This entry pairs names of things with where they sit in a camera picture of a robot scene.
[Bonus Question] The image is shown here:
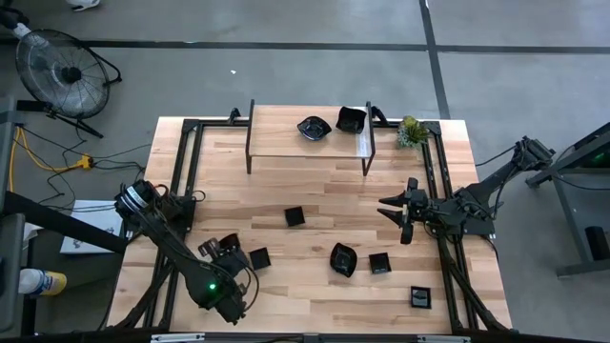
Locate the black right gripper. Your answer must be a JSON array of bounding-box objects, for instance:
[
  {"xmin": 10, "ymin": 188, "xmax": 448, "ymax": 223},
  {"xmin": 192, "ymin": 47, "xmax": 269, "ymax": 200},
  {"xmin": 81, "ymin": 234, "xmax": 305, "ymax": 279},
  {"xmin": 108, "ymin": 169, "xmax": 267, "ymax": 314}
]
[{"xmin": 377, "ymin": 177, "xmax": 433, "ymax": 245}]

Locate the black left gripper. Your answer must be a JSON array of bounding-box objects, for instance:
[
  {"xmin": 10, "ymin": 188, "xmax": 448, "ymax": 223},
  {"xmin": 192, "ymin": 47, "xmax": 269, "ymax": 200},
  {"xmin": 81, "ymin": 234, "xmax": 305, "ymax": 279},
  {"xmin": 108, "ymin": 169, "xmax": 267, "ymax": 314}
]
[{"xmin": 197, "ymin": 237, "xmax": 253, "ymax": 287}]

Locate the small black square plate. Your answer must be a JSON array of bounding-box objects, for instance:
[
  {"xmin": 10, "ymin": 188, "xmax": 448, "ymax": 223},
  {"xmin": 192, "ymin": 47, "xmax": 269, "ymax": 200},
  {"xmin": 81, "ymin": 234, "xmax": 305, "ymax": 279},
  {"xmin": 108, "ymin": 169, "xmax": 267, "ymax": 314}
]
[
  {"xmin": 410, "ymin": 285, "xmax": 433, "ymax": 310},
  {"xmin": 248, "ymin": 247, "xmax": 273, "ymax": 272},
  {"xmin": 284, "ymin": 206, "xmax": 307, "ymax": 228}
]

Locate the black small cup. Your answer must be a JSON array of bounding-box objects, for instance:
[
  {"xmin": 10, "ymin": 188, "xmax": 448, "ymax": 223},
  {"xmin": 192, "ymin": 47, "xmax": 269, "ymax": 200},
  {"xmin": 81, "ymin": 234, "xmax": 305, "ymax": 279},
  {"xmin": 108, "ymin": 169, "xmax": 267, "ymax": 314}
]
[{"xmin": 368, "ymin": 252, "xmax": 393, "ymax": 275}]

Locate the black wavy square mini bowl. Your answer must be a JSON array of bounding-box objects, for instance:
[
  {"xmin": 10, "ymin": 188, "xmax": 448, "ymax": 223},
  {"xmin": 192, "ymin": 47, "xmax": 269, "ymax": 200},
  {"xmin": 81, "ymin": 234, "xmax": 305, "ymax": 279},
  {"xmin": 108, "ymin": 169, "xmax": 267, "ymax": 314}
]
[{"xmin": 335, "ymin": 105, "xmax": 369, "ymax": 135}]

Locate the white paper label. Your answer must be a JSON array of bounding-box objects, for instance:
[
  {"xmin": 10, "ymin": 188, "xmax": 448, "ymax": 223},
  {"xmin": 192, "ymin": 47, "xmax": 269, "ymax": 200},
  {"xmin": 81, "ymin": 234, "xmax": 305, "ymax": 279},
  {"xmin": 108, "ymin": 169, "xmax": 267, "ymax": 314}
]
[{"xmin": 357, "ymin": 131, "xmax": 373, "ymax": 159}]

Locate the small green potted plant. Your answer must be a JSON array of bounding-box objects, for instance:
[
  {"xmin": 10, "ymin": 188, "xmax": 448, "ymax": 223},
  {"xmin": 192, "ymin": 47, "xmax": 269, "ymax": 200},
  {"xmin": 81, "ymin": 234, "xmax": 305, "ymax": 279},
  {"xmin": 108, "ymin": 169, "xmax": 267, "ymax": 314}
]
[{"xmin": 396, "ymin": 114, "xmax": 431, "ymax": 150}]

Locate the white cardboard box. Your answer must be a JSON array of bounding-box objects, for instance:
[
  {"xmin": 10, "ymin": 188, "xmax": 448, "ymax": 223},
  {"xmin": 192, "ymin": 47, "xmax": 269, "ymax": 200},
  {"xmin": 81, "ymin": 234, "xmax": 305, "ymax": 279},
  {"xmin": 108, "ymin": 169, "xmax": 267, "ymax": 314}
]
[{"xmin": 59, "ymin": 199, "xmax": 129, "ymax": 256}]

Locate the black metal beam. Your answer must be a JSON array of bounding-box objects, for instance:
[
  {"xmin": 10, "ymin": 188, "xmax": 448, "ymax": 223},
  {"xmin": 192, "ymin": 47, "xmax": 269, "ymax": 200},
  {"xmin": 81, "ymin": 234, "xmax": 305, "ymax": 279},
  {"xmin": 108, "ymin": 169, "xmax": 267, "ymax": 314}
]
[{"xmin": 0, "ymin": 190, "xmax": 131, "ymax": 255}]

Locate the white yellow plastic bottle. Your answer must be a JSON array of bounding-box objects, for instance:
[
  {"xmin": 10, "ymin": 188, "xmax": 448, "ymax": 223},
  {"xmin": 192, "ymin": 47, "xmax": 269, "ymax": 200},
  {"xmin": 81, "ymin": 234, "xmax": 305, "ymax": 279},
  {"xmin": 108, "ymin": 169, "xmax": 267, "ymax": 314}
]
[{"xmin": 17, "ymin": 267, "xmax": 69, "ymax": 299}]

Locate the black box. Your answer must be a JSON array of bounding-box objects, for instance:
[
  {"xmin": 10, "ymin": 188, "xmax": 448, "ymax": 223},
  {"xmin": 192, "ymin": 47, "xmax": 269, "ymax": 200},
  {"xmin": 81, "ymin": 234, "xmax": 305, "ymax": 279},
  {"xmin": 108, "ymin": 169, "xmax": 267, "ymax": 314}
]
[{"xmin": 584, "ymin": 225, "xmax": 610, "ymax": 262}]

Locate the black floor fan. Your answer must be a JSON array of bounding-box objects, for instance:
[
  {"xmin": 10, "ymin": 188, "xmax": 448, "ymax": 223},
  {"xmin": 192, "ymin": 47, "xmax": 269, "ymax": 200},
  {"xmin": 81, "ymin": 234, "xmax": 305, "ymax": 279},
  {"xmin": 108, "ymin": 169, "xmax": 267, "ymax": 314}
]
[{"xmin": 13, "ymin": 28, "xmax": 123, "ymax": 140}]

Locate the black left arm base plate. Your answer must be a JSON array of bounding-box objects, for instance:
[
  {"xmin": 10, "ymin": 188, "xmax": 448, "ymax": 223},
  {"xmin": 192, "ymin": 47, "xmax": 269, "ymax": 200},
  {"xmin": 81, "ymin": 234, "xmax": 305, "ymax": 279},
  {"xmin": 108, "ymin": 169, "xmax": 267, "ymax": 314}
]
[{"xmin": 124, "ymin": 192, "xmax": 196, "ymax": 234}]

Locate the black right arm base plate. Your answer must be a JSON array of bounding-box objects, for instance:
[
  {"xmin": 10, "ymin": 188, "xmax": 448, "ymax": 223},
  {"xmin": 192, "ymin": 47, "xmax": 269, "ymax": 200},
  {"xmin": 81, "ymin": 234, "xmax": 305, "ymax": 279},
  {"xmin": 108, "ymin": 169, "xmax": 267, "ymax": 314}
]
[{"xmin": 426, "ymin": 195, "xmax": 498, "ymax": 238}]

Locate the silver metal bracket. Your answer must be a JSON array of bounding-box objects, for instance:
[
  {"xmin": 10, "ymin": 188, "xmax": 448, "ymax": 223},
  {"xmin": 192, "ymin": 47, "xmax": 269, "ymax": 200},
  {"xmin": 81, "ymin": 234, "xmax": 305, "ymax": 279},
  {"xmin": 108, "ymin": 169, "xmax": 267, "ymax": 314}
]
[
  {"xmin": 150, "ymin": 333, "xmax": 207, "ymax": 343},
  {"xmin": 417, "ymin": 334, "xmax": 472, "ymax": 343}
]

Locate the wooden shelf black frame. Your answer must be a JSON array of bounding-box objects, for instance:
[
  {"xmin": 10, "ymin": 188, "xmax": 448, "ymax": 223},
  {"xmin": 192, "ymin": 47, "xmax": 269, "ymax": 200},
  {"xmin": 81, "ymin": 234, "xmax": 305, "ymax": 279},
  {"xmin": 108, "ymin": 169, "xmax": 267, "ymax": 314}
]
[{"xmin": 244, "ymin": 98, "xmax": 377, "ymax": 177}]

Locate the black metal table frame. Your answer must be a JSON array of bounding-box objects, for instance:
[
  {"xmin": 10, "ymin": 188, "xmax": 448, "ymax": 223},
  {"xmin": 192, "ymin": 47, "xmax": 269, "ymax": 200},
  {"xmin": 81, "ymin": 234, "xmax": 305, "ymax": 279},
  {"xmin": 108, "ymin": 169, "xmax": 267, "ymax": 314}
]
[{"xmin": 108, "ymin": 107, "xmax": 515, "ymax": 334}]

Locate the yellow extension cable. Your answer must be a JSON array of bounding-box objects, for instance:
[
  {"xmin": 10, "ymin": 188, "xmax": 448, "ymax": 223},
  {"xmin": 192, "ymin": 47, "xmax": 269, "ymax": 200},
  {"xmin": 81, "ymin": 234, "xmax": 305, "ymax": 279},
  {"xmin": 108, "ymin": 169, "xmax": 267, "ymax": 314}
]
[{"xmin": 7, "ymin": 126, "xmax": 95, "ymax": 193}]

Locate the gray metal desk frame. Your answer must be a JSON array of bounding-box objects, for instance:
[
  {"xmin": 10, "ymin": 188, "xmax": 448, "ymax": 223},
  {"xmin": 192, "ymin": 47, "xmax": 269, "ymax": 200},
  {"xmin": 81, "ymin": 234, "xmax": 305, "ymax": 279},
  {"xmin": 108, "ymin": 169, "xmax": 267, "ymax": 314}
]
[{"xmin": 526, "ymin": 121, "xmax": 610, "ymax": 278}]

